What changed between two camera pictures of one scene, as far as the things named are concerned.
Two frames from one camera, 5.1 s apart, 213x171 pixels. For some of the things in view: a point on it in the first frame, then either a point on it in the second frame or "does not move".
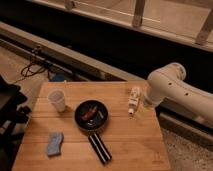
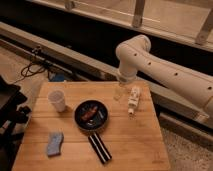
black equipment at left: x=13 y=117 does not move
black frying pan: x=91 y=115 does not move
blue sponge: x=54 y=143 does not move
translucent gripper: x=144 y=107 -> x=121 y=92
